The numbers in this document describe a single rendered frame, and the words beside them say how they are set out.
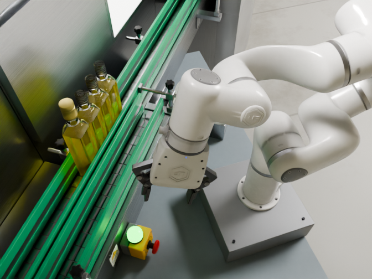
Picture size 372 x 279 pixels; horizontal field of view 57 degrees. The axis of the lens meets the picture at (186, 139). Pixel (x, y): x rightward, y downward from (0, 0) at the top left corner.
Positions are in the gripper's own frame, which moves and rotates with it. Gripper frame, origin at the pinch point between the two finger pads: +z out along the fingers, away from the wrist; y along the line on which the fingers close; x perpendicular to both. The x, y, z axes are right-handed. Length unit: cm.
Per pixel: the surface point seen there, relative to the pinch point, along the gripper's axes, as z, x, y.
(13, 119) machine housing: 6.3, 25.9, -36.9
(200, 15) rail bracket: -1, 107, 22
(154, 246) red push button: 29.2, 6.3, 2.8
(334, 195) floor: 71, 71, 117
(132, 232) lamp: 25.8, 8.2, -3.9
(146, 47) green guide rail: 5, 77, -3
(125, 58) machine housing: 16, 87, -9
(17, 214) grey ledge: 30.0, 14.8, -34.4
